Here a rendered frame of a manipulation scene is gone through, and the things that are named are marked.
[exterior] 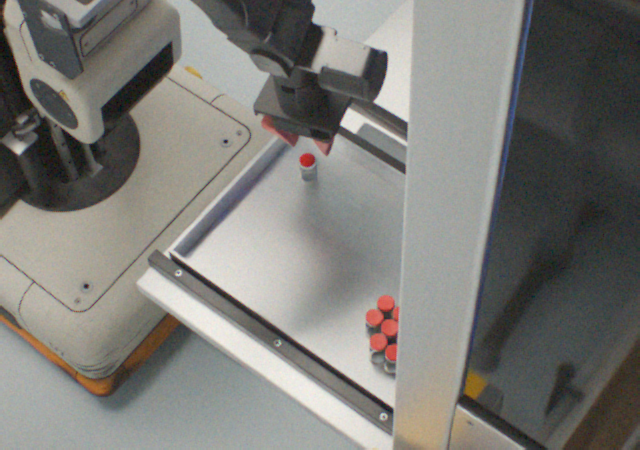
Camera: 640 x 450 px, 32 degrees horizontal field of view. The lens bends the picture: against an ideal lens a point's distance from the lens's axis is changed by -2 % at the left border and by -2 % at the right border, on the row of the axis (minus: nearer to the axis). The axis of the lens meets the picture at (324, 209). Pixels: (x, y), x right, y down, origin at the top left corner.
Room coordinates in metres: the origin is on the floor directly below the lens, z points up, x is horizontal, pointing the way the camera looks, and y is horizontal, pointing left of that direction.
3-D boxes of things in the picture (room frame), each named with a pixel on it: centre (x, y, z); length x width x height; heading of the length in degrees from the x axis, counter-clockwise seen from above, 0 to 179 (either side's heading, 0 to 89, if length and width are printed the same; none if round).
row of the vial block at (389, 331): (0.61, -0.10, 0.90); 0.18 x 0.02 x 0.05; 139
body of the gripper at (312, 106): (0.80, 0.02, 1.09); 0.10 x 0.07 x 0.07; 64
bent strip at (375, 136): (0.84, -0.11, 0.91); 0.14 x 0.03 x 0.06; 50
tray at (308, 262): (0.69, -0.02, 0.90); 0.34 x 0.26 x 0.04; 49
